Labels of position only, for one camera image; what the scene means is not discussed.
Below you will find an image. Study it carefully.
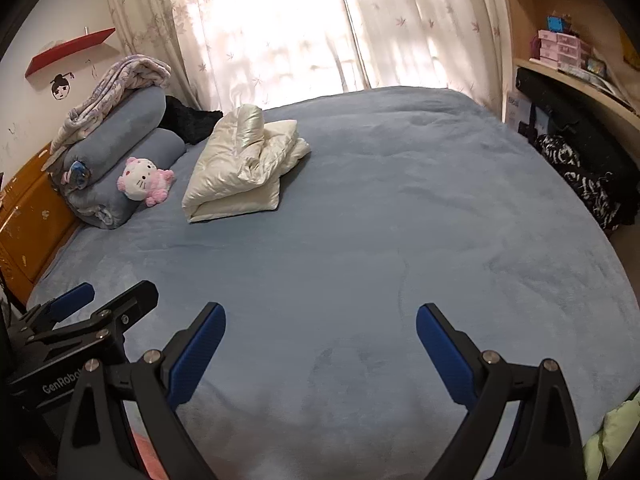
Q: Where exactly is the cartoon face wall sticker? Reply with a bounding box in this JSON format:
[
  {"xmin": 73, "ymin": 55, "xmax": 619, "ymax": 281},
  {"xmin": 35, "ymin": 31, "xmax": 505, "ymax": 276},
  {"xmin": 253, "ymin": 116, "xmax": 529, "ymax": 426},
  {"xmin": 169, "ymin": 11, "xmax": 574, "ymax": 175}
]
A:
[{"xmin": 50, "ymin": 71, "xmax": 75, "ymax": 102}]

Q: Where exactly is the white cardboard box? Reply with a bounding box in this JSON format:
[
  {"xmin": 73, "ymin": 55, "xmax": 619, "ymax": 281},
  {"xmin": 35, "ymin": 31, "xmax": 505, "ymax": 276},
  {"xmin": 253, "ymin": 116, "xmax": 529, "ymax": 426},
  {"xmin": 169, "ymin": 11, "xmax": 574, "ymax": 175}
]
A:
[{"xmin": 502, "ymin": 91, "xmax": 532, "ymax": 133}]

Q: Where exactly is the floral folded quilt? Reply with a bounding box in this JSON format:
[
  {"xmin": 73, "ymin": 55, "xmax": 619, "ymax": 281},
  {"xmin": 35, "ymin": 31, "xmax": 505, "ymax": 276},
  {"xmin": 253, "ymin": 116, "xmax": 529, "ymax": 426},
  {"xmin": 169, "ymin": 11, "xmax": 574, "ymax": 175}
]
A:
[{"xmin": 50, "ymin": 55, "xmax": 172, "ymax": 156}]

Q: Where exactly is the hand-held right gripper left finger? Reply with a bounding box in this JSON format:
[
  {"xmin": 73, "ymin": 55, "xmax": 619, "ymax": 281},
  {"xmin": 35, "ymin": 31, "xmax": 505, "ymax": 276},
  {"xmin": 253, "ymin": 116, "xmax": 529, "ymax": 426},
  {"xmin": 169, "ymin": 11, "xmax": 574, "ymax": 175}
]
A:
[{"xmin": 57, "ymin": 301, "xmax": 227, "ymax": 480}]

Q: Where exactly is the black and white patterned cloth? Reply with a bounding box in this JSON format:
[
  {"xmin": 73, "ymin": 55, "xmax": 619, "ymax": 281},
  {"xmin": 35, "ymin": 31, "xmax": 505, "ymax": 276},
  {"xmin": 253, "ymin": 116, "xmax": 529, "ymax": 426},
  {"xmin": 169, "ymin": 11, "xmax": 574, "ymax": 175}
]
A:
[{"xmin": 535, "ymin": 132, "xmax": 626, "ymax": 233}]

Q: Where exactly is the grey-blue bed blanket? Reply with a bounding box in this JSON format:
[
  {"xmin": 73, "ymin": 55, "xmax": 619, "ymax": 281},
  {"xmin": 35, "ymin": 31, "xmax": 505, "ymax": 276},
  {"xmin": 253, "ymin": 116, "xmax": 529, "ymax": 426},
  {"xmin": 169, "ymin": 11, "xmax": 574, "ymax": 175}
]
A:
[{"xmin": 25, "ymin": 85, "xmax": 640, "ymax": 480}]

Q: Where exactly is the light wooden bookshelf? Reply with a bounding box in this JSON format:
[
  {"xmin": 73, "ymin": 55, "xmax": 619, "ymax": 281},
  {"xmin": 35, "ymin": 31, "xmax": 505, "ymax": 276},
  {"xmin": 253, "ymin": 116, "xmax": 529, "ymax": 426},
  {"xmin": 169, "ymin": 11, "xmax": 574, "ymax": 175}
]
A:
[{"xmin": 497, "ymin": 0, "xmax": 640, "ymax": 133}]

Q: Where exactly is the orange wooden headboard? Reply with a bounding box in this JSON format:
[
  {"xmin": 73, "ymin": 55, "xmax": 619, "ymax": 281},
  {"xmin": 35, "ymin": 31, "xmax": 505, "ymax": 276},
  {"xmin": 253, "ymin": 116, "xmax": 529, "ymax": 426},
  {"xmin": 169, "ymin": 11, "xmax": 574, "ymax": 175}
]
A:
[{"xmin": 0, "ymin": 140, "xmax": 83, "ymax": 301}]

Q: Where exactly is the pile of magazines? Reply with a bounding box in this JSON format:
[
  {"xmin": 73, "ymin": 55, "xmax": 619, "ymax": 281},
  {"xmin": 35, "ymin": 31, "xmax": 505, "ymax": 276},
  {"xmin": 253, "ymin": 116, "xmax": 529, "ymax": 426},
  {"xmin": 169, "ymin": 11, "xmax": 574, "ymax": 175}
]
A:
[{"xmin": 560, "ymin": 57, "xmax": 631, "ymax": 106}]

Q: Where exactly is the red wall shelf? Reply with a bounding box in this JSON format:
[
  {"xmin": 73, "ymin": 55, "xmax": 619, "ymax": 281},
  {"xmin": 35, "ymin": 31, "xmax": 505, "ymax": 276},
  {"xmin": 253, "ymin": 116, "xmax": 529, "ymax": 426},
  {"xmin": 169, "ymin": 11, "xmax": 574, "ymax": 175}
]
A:
[{"xmin": 26, "ymin": 27, "xmax": 117, "ymax": 78}]

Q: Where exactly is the black fuzzy cloth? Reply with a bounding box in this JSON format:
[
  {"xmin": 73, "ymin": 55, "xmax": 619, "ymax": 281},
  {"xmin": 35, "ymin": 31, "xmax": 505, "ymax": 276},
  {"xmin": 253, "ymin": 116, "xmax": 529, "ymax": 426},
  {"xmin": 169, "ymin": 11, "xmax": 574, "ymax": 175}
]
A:
[{"xmin": 159, "ymin": 95, "xmax": 224, "ymax": 146}]

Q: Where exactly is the shiny white puffer jacket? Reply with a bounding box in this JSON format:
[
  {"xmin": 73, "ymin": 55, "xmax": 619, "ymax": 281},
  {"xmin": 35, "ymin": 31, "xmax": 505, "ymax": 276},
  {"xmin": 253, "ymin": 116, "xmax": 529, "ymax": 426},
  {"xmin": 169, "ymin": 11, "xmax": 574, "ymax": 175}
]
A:
[{"xmin": 181, "ymin": 103, "xmax": 312, "ymax": 224}]

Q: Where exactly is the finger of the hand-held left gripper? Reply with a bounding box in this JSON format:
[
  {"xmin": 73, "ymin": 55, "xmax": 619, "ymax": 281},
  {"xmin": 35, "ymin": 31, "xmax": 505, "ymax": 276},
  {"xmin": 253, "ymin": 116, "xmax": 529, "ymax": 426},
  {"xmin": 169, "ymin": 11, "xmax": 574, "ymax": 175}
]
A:
[
  {"xmin": 20, "ymin": 282, "xmax": 96, "ymax": 333},
  {"xmin": 25, "ymin": 280, "xmax": 160, "ymax": 349}
]

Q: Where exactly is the white floral curtain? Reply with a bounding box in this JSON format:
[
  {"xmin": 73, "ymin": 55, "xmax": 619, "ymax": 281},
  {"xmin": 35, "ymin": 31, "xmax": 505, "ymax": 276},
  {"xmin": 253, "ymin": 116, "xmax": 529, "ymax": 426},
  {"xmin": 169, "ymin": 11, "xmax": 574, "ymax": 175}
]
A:
[
  {"xmin": 102, "ymin": 0, "xmax": 371, "ymax": 113},
  {"xmin": 335, "ymin": 0, "xmax": 507, "ymax": 111}
]

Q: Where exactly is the grey rolled blanket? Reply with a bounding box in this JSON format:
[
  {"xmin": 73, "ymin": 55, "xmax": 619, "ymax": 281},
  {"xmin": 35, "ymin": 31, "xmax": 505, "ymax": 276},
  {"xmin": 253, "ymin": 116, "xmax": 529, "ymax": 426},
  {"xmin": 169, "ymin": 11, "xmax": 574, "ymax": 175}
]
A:
[
  {"xmin": 62, "ymin": 87, "xmax": 168, "ymax": 171},
  {"xmin": 65, "ymin": 127, "xmax": 187, "ymax": 231}
]

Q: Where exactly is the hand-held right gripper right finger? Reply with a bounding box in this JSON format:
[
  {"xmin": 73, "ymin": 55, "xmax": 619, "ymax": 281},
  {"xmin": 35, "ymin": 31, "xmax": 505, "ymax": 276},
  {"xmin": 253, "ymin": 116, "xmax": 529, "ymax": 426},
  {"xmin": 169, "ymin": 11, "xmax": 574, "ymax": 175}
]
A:
[{"xmin": 416, "ymin": 302, "xmax": 587, "ymax": 480}]

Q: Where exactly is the stack of pink boxes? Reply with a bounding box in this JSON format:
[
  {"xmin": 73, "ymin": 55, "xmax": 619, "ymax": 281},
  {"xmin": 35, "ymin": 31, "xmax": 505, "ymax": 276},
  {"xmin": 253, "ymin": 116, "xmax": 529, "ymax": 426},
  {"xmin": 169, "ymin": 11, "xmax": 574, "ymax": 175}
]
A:
[{"xmin": 530, "ymin": 29, "xmax": 593, "ymax": 72}]

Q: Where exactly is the light green cloth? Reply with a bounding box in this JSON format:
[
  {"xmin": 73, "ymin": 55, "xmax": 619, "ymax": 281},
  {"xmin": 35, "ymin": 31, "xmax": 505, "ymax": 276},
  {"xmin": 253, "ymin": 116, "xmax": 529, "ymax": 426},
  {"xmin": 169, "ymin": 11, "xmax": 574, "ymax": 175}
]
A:
[{"xmin": 582, "ymin": 389, "xmax": 640, "ymax": 480}]

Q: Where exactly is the pink and white cat plush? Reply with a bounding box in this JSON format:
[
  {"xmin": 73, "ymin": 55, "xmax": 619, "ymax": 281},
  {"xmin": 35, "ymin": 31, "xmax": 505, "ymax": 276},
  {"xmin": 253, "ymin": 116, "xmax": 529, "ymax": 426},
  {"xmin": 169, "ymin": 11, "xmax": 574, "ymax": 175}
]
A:
[{"xmin": 116, "ymin": 156, "xmax": 176, "ymax": 207}]

